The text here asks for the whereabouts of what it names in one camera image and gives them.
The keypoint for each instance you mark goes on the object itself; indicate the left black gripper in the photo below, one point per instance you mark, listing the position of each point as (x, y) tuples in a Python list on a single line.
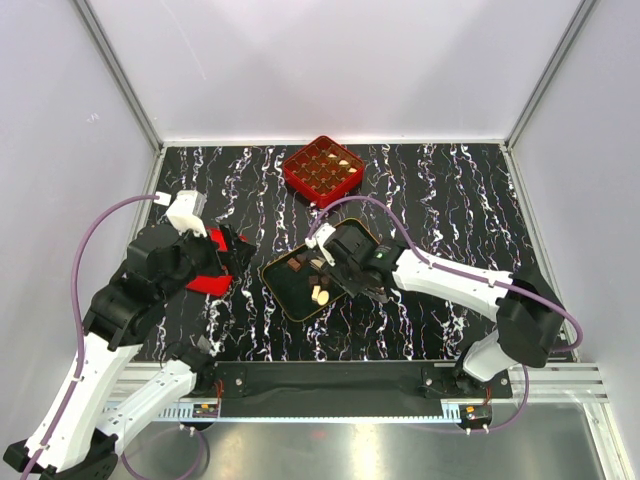
[(240, 253)]

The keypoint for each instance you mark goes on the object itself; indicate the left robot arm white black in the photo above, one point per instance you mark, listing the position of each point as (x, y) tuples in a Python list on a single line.
[(78, 439)]

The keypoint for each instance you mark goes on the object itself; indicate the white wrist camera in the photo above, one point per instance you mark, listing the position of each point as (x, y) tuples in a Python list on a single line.
[(184, 213), (318, 240)]

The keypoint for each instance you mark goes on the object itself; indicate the red compartment chocolate box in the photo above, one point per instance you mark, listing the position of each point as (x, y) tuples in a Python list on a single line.
[(319, 179)]

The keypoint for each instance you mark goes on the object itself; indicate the left electronics board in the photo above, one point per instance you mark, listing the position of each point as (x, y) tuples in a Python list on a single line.
[(206, 410)]

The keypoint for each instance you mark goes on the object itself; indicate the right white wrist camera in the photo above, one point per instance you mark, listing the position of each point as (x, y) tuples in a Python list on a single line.
[(318, 240)]

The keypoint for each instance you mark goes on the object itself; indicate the milk rectangular chocolate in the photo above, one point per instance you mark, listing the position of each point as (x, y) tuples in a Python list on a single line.
[(294, 265)]

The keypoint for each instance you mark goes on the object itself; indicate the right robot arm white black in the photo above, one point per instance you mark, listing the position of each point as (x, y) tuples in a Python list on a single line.
[(522, 305)]

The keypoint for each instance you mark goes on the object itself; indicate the red box lid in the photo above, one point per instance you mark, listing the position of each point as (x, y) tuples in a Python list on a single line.
[(213, 279)]

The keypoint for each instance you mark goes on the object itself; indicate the white oval chocolate bottom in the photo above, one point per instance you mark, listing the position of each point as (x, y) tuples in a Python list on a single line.
[(323, 298)]

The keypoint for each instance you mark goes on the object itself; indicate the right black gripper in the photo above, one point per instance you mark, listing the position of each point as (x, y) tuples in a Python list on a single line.
[(352, 287)]

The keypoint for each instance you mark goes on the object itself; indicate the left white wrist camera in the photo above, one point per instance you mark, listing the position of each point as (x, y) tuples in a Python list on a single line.
[(184, 213)]

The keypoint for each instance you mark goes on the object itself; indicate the aluminium frame rail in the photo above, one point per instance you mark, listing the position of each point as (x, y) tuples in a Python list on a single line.
[(427, 413)]

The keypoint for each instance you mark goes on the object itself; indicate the right electronics board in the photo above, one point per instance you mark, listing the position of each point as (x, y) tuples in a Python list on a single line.
[(477, 414)]

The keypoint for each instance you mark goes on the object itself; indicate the white square chocolate bottom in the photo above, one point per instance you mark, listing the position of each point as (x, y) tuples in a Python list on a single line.
[(315, 292)]

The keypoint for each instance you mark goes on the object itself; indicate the electronics board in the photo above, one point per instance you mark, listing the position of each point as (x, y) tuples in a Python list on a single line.
[(477, 414), (206, 410)]

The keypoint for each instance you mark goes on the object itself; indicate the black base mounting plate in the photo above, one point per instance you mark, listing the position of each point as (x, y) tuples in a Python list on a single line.
[(365, 385)]

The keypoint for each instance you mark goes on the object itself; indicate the black gold-rimmed tray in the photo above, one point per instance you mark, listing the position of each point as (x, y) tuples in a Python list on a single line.
[(292, 290)]

